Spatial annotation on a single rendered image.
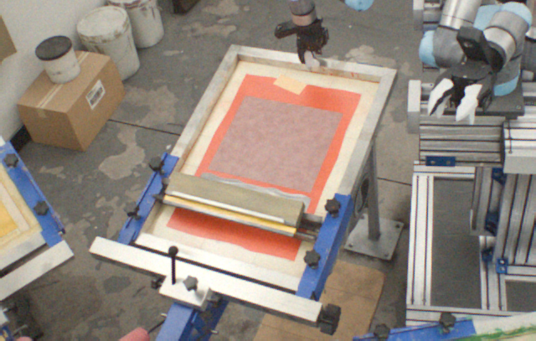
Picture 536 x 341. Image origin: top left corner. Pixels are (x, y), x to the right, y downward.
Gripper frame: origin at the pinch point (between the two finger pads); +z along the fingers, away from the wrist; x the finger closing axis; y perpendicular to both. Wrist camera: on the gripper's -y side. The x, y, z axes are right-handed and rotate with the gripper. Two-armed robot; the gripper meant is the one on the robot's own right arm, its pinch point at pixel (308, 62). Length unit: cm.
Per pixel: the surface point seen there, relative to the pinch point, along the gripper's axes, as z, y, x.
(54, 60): 75, -174, 36
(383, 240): 115, 17, 0
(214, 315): 10, 2, -87
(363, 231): 116, 7, 2
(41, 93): 90, -184, 24
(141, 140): 120, -131, 26
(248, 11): 141, -125, 153
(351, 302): 109, 14, -36
